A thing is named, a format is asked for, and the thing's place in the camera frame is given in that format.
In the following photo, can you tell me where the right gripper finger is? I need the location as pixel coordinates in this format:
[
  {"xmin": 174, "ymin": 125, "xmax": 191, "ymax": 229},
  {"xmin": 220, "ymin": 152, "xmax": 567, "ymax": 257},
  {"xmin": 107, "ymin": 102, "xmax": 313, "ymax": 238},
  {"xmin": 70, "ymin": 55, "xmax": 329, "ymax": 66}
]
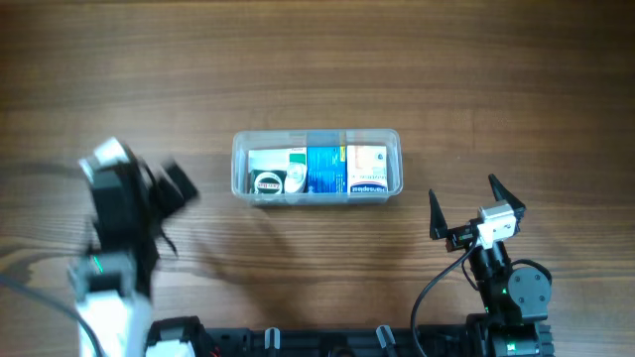
[
  {"xmin": 429, "ymin": 189, "xmax": 448, "ymax": 240},
  {"xmin": 488, "ymin": 174, "xmax": 526, "ymax": 218}
]

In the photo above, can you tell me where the white Panadol box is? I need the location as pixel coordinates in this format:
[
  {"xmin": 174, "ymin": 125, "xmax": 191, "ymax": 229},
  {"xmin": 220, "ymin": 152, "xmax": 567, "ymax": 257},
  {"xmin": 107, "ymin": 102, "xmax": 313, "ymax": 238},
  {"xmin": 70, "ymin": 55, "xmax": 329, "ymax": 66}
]
[{"xmin": 248, "ymin": 147, "xmax": 307, "ymax": 171}]

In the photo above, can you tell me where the blue medicine box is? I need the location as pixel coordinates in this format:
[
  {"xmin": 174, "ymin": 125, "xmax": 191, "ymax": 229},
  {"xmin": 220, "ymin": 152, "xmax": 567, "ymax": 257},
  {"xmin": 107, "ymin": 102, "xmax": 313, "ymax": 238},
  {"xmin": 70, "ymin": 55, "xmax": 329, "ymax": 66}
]
[{"xmin": 307, "ymin": 146, "xmax": 347, "ymax": 193}]

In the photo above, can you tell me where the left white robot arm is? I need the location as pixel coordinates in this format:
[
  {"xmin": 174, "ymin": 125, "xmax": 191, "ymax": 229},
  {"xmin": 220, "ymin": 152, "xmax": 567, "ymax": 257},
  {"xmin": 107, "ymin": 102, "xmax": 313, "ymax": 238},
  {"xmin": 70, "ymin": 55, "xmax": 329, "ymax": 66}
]
[{"xmin": 68, "ymin": 137, "xmax": 199, "ymax": 356}]

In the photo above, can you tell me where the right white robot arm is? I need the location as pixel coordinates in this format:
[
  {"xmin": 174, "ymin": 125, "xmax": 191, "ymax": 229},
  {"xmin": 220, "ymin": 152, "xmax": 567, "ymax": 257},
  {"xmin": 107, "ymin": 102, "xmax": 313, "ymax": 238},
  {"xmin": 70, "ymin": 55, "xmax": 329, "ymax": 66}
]
[{"xmin": 411, "ymin": 174, "xmax": 555, "ymax": 357}]

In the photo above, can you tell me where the clear plastic container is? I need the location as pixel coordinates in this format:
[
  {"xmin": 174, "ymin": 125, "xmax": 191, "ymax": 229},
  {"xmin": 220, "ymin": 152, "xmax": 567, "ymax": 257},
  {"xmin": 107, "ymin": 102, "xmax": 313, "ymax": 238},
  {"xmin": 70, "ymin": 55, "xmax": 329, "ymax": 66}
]
[{"xmin": 231, "ymin": 129, "xmax": 404, "ymax": 206}]

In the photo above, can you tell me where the white Hansaplast box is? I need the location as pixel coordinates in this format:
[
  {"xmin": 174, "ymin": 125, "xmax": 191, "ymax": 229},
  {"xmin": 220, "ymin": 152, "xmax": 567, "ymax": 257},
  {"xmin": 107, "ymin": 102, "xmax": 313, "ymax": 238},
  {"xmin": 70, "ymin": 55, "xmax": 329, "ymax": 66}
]
[{"xmin": 346, "ymin": 145, "xmax": 388, "ymax": 193}]

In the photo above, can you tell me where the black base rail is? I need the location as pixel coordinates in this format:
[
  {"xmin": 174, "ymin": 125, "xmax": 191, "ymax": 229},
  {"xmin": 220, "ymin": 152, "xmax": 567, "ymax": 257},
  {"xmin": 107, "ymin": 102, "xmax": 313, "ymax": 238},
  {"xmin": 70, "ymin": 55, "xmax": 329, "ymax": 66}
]
[{"xmin": 148, "ymin": 324, "xmax": 555, "ymax": 357}]

